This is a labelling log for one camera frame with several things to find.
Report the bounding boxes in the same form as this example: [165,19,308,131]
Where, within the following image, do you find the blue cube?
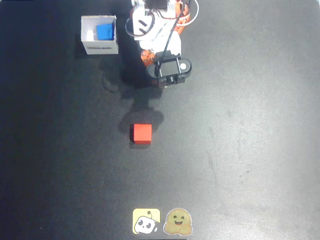
[96,23,115,41]

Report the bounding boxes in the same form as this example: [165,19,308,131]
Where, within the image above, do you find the white cardboard box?
[80,14,120,55]

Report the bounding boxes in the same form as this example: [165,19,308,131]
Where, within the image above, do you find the red cube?
[129,123,153,145]

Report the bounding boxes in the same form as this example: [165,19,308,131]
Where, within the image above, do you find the yellow robot sticker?
[132,207,161,235]

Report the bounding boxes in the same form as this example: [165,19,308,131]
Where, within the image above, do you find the hugging face emoji sticker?
[162,207,193,236]

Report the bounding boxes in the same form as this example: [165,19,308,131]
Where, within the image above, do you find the black cable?
[154,14,183,77]

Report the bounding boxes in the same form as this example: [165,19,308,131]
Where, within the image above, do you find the white and red wires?
[174,0,200,27]

